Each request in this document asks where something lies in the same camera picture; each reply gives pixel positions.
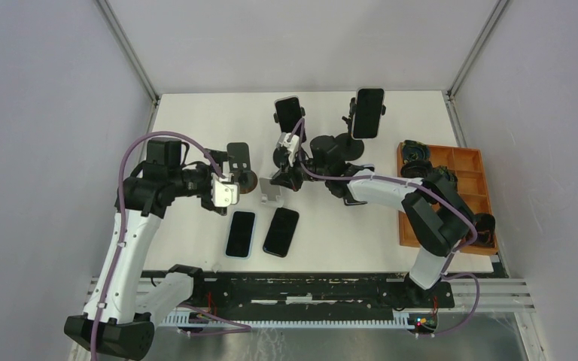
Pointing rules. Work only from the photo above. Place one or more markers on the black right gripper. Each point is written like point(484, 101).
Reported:
point(288, 177)

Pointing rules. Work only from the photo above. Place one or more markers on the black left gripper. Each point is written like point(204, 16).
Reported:
point(204, 198)

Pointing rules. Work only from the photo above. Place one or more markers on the silver folding phone stand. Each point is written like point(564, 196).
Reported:
point(271, 195)

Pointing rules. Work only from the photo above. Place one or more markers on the wooden-base black plate stand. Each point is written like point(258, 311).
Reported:
point(239, 162)

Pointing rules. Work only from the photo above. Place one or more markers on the phone with white case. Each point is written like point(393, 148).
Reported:
point(281, 231)

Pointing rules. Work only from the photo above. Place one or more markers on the phone with light blue case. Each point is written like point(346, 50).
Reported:
point(240, 235)

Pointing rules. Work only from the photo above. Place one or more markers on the phone with purple case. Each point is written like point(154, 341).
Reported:
point(353, 202)

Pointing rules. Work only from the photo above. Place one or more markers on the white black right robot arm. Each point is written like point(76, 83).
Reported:
point(439, 217)

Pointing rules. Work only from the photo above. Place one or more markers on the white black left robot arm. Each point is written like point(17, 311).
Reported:
point(155, 170)

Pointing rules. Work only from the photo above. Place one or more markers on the blue yellow rolled tie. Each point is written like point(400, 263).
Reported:
point(414, 151)

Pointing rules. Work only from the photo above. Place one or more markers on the dark brown rolled tie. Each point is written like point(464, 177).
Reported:
point(416, 169)

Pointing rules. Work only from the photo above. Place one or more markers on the green blue rolled tie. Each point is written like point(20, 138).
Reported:
point(448, 174)

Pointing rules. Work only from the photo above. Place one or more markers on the orange compartment tray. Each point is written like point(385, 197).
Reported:
point(472, 186)

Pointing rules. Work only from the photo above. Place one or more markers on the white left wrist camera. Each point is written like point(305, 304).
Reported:
point(224, 191)

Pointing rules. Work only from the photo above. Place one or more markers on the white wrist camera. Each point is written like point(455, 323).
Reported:
point(288, 142)
point(224, 191)

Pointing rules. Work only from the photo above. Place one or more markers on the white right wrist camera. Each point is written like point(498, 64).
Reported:
point(288, 142)

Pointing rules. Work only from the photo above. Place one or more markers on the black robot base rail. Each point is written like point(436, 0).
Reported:
point(290, 296)

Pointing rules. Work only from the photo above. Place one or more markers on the white slotted cable duct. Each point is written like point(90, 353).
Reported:
point(186, 318)

